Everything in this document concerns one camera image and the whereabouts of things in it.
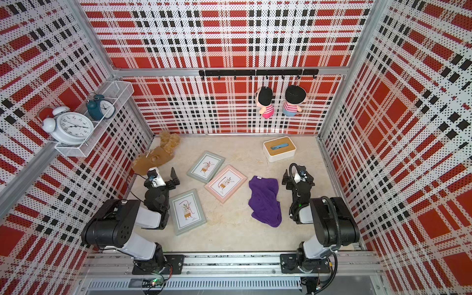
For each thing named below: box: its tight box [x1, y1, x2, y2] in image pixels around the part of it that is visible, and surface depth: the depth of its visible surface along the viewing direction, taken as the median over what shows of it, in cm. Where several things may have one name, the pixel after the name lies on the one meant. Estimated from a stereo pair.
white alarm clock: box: [36, 105, 95, 147], surface depth 63 cm
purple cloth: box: [248, 175, 283, 228], surface depth 91 cm
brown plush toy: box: [132, 130, 181, 176], surface depth 106 cm
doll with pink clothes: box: [255, 86, 276, 119], surface depth 98 cm
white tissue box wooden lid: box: [263, 136, 297, 163], surface depth 111 cm
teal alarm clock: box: [86, 94, 117, 121], surface depth 73 cm
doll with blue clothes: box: [282, 84, 307, 117], surface depth 100 cm
